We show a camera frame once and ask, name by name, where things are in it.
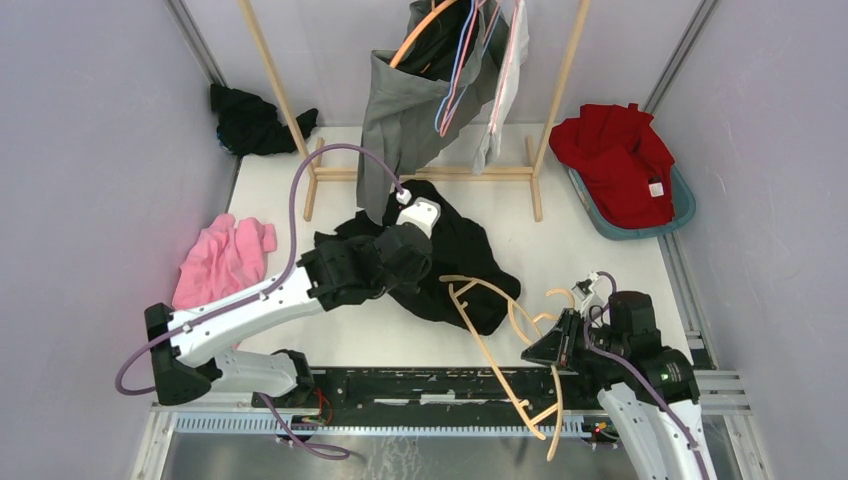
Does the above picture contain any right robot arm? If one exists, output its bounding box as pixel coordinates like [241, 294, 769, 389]
[521, 291, 717, 479]

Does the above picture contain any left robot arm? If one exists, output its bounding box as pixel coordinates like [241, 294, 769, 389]
[144, 223, 432, 407]

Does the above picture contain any white cable duct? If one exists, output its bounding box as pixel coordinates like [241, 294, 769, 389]
[173, 409, 624, 439]

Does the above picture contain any red garment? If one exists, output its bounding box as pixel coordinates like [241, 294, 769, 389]
[548, 103, 675, 229]

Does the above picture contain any grey garment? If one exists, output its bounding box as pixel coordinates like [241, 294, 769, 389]
[356, 1, 509, 223]

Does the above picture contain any pink wire hanger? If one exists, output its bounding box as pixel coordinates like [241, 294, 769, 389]
[488, 0, 529, 134]

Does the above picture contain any blue wire hanger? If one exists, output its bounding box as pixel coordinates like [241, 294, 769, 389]
[433, 0, 501, 134]

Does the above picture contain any black garment corner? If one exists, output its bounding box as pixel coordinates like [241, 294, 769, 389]
[313, 180, 522, 336]
[209, 84, 298, 157]

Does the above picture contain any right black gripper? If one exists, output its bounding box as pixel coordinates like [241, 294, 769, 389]
[521, 306, 628, 371]

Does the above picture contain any wooden clothes rack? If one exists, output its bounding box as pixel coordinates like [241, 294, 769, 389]
[238, 0, 592, 222]

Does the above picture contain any teal laundry basket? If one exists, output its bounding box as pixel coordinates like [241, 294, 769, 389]
[564, 166, 697, 241]

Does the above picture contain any white skirt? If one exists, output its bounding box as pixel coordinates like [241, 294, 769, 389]
[471, 0, 530, 176]

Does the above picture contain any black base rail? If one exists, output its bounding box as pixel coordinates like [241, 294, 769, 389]
[272, 367, 608, 427]

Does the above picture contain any pink garment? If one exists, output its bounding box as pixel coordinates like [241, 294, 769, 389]
[171, 213, 277, 310]

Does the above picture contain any wooden hanger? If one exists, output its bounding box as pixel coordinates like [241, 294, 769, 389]
[439, 275, 566, 462]

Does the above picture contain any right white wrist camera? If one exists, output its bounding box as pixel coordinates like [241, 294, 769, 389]
[571, 272, 605, 317]

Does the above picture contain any orange plastic hanger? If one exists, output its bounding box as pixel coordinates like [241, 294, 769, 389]
[389, 1, 462, 73]

